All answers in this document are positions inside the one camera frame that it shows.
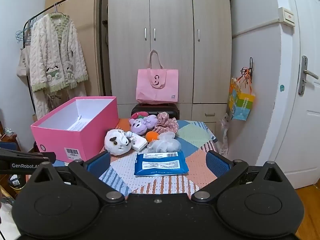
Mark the pink tote bag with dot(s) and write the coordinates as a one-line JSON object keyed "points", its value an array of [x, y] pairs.
{"points": [[157, 90]]}

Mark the orange ball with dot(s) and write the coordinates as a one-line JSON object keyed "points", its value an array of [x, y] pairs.
{"points": [[152, 136]]}

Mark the teal round sticker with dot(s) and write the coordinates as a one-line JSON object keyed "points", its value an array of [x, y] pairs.
{"points": [[282, 88]]}

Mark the pink floral scrunchie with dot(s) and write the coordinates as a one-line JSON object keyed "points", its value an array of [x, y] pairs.
{"points": [[167, 123]]}

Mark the cream fluffy robe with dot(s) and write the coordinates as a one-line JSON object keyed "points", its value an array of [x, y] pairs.
{"points": [[55, 55]]}

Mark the tall beige board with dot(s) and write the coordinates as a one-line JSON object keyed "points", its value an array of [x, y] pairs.
{"points": [[85, 17]]}

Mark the white mesh bath sponge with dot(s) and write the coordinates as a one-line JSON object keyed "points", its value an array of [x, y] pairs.
{"points": [[165, 143]]}

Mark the patchwork knitted blanket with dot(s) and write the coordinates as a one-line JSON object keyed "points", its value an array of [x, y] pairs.
{"points": [[160, 182]]}

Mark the white guinea pig plush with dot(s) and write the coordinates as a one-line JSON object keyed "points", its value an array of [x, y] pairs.
{"points": [[115, 142]]}

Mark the blue wet wipes pack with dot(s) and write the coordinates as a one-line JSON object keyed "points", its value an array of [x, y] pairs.
{"points": [[160, 166]]}

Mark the colourful paper gift bag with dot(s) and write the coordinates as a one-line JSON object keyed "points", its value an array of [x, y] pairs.
{"points": [[242, 105]]}

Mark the white wall switch box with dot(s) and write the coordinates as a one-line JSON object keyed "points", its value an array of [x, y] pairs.
{"points": [[287, 16]]}

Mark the white plastic bag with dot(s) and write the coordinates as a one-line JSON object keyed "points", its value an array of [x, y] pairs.
{"points": [[224, 140]]}

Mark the black clothes rack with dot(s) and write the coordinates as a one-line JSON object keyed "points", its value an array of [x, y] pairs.
{"points": [[103, 55]]}

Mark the white door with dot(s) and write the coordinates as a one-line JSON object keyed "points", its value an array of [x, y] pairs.
{"points": [[305, 130]]}

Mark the small white tissue packet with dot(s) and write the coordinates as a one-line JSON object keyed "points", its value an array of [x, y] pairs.
{"points": [[138, 143]]}

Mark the black suitcase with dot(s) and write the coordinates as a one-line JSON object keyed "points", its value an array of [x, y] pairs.
{"points": [[172, 110]]}

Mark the red strawberry plush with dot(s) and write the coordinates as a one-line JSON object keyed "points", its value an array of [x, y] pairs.
{"points": [[137, 115]]}

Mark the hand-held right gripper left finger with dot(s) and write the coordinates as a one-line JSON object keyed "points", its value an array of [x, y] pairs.
{"points": [[100, 161]]}

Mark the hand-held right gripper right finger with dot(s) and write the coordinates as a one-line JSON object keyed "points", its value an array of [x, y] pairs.
{"points": [[217, 163]]}

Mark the beige wooden wardrobe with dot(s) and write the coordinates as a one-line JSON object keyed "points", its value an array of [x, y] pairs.
{"points": [[170, 17]]}

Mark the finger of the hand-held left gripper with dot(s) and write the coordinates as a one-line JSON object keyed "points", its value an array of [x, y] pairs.
{"points": [[25, 155]]}

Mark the purple plush toy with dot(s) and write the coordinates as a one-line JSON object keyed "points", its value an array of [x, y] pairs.
{"points": [[140, 126]]}

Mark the canvas tote bag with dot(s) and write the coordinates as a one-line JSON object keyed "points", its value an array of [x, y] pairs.
{"points": [[23, 65]]}

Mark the pink cardboard box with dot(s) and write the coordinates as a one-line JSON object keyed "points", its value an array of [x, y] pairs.
{"points": [[75, 140]]}

